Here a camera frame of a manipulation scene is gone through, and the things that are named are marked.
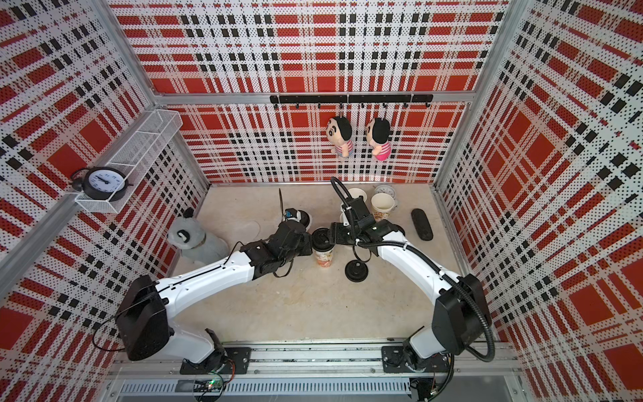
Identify small white clock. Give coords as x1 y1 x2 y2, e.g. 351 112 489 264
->
373 184 397 199

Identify black hook rail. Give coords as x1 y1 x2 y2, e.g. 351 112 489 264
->
269 94 435 107

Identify plush doll pink striped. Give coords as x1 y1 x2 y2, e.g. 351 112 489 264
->
366 117 392 162

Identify black round alarm clock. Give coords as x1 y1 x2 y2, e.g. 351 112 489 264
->
70 167 131 202

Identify black cup lid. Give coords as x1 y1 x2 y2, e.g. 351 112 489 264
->
296 209 311 229

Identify black remote control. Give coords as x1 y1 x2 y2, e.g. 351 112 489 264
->
411 209 434 241

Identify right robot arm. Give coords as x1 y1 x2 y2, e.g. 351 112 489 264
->
330 196 496 368

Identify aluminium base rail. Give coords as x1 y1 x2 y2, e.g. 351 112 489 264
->
99 338 535 401

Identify grey plush toy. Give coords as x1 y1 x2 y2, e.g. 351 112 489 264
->
167 208 229 265

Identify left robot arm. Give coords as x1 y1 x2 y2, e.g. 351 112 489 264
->
115 220 312 374

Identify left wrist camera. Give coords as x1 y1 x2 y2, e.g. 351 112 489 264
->
284 209 299 221

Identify plush doll blue striped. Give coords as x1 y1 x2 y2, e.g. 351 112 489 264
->
326 117 353 158

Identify back right paper cup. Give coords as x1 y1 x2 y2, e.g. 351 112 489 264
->
371 193 397 221

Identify black lid front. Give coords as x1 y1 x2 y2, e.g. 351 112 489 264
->
344 260 368 283

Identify back left paper cup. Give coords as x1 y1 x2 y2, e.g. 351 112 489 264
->
348 188 368 202

